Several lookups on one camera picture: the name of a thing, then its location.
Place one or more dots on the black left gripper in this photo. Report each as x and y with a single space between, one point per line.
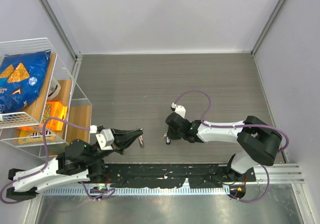
124 138

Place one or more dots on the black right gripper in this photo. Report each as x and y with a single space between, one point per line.
171 135

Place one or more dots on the black key tag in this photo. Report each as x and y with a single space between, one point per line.
167 141

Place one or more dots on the silver keyring with clips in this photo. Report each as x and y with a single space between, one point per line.
141 142

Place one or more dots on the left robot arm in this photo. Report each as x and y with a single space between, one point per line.
80 162

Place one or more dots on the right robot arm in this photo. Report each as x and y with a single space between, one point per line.
260 142

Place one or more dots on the wooden shelf board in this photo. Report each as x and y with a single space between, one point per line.
79 111

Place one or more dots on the orange candy box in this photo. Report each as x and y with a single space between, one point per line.
57 110

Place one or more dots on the white round device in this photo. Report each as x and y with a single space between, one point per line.
54 89

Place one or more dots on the yellow snack box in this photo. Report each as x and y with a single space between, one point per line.
26 137

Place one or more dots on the blue chips bag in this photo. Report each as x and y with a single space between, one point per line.
21 79

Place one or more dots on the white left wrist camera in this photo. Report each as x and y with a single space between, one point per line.
104 137

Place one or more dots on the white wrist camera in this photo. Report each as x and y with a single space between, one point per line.
178 109
104 137

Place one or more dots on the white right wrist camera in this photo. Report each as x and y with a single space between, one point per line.
178 109

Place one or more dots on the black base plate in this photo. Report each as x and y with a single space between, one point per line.
167 175

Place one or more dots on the white slotted cable duct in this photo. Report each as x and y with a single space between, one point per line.
184 190

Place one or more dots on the white wire shelf rack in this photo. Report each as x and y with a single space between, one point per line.
42 107

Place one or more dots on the aluminium frame rail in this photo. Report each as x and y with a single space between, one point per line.
58 21

